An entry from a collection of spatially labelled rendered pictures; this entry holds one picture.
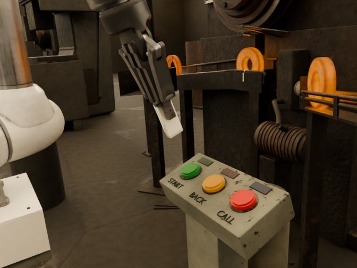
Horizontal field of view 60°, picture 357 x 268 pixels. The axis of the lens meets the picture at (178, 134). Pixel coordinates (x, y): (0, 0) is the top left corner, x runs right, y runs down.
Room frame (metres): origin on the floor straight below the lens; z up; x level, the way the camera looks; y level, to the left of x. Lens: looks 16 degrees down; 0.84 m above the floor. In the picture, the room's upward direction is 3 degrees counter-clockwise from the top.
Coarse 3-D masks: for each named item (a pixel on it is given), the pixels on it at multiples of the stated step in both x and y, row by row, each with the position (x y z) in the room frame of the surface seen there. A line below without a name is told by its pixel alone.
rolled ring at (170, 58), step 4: (168, 56) 2.09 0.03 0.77; (172, 56) 2.05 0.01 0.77; (176, 56) 2.05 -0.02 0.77; (168, 60) 2.10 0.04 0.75; (172, 60) 2.05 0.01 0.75; (176, 60) 2.02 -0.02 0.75; (168, 64) 2.13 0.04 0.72; (176, 64) 2.01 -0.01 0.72; (180, 64) 2.01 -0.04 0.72; (176, 68) 2.01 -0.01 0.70; (180, 68) 2.01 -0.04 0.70; (176, 72) 2.01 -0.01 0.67; (180, 72) 2.01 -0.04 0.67
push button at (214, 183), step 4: (212, 176) 0.51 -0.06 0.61; (216, 176) 0.51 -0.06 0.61; (220, 176) 0.50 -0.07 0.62; (204, 180) 0.51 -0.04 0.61; (208, 180) 0.50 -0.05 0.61; (212, 180) 0.50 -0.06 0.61; (216, 180) 0.49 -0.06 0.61; (220, 180) 0.49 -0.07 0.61; (224, 180) 0.49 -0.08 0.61; (204, 184) 0.50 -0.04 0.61; (208, 184) 0.49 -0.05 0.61; (212, 184) 0.49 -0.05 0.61; (216, 184) 0.48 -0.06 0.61; (220, 184) 0.48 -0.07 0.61; (224, 184) 0.49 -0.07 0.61; (204, 188) 0.49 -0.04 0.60; (208, 188) 0.48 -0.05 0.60; (212, 188) 0.48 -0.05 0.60; (216, 188) 0.48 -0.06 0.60; (220, 188) 0.48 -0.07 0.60
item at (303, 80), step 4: (304, 76) 1.03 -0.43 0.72; (300, 80) 1.03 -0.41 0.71; (304, 80) 1.03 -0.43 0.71; (300, 84) 1.03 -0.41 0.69; (304, 84) 1.03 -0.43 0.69; (300, 88) 1.03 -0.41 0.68; (304, 88) 1.02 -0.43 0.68; (300, 96) 1.02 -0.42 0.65; (308, 96) 1.02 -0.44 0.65; (300, 100) 1.02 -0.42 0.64; (300, 104) 1.02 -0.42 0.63; (308, 104) 1.02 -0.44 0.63
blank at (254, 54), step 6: (246, 48) 1.45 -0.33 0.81; (252, 48) 1.43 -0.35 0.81; (240, 54) 1.49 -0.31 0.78; (246, 54) 1.45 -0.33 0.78; (252, 54) 1.42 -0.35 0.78; (258, 54) 1.40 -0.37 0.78; (240, 60) 1.49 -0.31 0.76; (246, 60) 1.48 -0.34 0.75; (252, 60) 1.42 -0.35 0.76; (258, 60) 1.39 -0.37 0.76; (240, 66) 1.49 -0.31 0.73; (246, 66) 1.49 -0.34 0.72; (252, 66) 1.42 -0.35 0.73; (258, 66) 1.39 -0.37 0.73
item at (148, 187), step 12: (120, 72) 1.75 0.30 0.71; (120, 84) 1.74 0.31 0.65; (132, 84) 1.86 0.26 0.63; (156, 120) 1.72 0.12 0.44; (156, 132) 1.73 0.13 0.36; (156, 144) 1.73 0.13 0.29; (156, 156) 1.73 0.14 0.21; (156, 168) 1.73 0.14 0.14; (156, 180) 1.74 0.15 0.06; (144, 192) 1.69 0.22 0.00; (156, 192) 1.67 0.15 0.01
